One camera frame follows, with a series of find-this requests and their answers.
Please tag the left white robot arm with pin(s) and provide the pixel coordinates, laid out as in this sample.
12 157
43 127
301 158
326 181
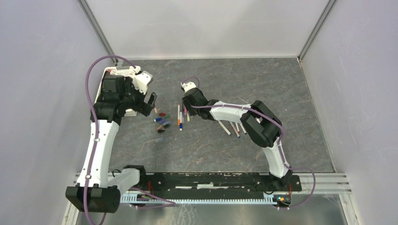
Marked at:
94 190

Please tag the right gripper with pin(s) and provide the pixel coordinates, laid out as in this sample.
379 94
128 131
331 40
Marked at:
187 104

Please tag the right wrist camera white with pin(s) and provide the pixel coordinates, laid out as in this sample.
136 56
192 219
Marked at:
187 86

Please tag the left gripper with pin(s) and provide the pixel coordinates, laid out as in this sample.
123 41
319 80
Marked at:
143 108

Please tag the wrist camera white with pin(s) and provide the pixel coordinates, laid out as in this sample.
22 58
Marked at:
142 81
187 86

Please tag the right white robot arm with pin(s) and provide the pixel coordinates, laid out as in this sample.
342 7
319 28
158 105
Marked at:
260 123

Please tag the marker one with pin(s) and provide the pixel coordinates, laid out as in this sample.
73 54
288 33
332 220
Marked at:
243 129

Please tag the white cable duct strip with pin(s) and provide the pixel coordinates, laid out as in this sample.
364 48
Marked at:
135 197

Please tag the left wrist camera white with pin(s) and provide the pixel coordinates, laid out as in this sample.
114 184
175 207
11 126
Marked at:
142 81

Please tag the orange capped marker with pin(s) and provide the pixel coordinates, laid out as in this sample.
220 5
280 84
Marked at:
178 114

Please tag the blue capped marker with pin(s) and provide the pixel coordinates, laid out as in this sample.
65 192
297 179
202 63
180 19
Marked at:
181 125

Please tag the white plastic basket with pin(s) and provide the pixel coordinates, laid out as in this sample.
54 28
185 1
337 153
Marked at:
113 97

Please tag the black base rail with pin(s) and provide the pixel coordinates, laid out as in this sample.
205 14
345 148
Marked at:
216 185

